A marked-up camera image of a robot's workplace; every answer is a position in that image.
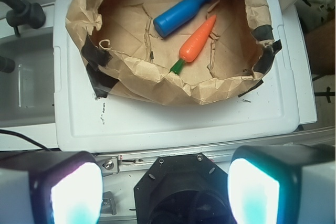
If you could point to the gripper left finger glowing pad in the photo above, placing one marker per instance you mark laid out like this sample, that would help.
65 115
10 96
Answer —
50 187

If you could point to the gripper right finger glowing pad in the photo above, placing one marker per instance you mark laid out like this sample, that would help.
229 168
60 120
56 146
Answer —
282 184

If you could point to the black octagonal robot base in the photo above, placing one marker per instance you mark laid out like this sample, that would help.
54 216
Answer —
183 189

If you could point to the orange toy carrot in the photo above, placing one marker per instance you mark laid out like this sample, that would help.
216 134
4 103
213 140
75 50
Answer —
194 45

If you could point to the white plastic lid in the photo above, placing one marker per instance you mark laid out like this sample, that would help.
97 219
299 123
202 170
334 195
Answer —
118 124

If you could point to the white toy sink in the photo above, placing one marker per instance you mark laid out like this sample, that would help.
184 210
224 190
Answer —
27 93

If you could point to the black faucet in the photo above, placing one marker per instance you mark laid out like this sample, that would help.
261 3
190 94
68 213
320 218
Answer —
24 12

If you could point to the crumpled brown paper bag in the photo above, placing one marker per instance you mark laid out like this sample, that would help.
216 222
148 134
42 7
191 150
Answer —
124 55

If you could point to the blue toy bottle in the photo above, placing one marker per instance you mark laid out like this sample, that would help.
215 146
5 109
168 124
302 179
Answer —
176 16

